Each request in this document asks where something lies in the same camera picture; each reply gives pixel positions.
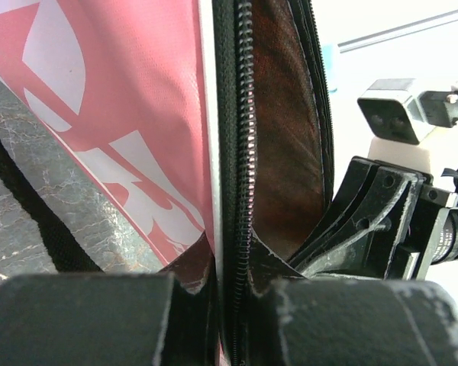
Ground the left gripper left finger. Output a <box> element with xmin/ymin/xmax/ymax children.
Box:
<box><xmin>0</xmin><ymin>232</ymin><xmax>221</xmax><ymax>366</ymax></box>

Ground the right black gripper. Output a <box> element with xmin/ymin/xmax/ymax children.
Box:
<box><xmin>289</xmin><ymin>157</ymin><xmax>458</xmax><ymax>281</ymax></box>

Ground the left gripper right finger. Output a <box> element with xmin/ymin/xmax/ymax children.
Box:
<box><xmin>247</xmin><ymin>238</ymin><xmax>458</xmax><ymax>365</ymax></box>

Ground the pink racket bag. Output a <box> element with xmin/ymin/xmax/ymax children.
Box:
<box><xmin>0</xmin><ymin>0</ymin><xmax>335</xmax><ymax>366</ymax></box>

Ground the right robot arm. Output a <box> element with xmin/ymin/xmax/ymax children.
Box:
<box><xmin>289</xmin><ymin>156</ymin><xmax>458</xmax><ymax>280</ymax></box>

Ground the light blue mug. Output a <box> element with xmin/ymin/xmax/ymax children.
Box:
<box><xmin>323</xmin><ymin>43</ymin><xmax>339</xmax><ymax>92</ymax></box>

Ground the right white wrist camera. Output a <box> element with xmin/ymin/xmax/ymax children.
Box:
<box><xmin>356</xmin><ymin>78</ymin><xmax>458</xmax><ymax>176</ymax></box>

